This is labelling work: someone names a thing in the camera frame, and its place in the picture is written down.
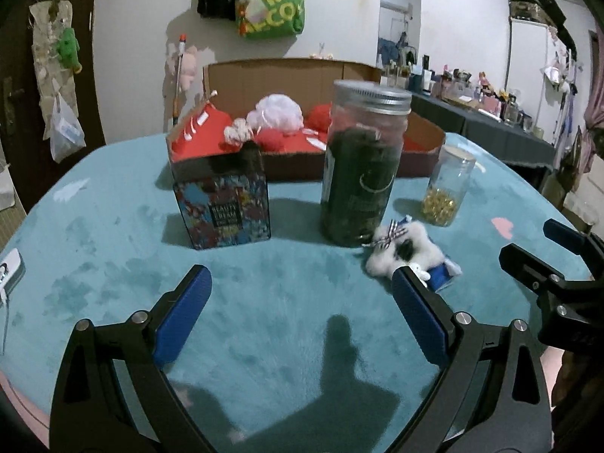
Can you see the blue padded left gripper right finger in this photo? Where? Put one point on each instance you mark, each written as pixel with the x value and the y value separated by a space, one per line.
pixel 413 301

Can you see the dark draped side table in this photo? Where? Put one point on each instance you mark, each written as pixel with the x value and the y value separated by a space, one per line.
pixel 508 144

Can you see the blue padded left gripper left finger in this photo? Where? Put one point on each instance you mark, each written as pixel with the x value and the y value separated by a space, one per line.
pixel 173 316

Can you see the glass jar with gold beads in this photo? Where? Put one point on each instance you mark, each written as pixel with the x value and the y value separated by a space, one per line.
pixel 447 185

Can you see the dark wooden door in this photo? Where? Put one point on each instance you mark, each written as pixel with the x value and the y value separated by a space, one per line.
pixel 31 167

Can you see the white mesh bath pouf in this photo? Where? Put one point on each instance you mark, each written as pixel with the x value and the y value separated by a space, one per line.
pixel 276 111

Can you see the green plush on door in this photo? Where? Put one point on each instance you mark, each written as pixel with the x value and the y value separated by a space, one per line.
pixel 67 49

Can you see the green tote bag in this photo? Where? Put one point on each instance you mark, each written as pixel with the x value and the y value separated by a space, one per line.
pixel 270 19

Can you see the red lined cardboard box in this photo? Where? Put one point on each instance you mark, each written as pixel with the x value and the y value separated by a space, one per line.
pixel 232 89

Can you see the red mesh bath pouf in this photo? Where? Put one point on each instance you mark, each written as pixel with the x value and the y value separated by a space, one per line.
pixel 319 118

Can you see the white fluffy star plush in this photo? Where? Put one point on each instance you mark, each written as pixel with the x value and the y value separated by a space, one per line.
pixel 384 260

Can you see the orange capped stick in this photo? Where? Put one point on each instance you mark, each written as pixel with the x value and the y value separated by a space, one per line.
pixel 178 67

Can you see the brown paper on door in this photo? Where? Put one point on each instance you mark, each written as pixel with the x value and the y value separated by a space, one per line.
pixel 48 19

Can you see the glass jar with dark contents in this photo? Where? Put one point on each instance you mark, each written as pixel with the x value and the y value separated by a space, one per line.
pixel 364 146

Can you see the floral patterned tin box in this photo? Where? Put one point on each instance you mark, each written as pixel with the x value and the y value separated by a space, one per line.
pixel 223 199

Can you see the clear plastic bag on door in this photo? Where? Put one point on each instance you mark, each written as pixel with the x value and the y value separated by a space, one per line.
pixel 66 135

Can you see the pale pink plush on wall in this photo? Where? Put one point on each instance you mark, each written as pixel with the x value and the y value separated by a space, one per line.
pixel 189 67

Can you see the white refrigerator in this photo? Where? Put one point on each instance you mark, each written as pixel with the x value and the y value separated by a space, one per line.
pixel 538 75

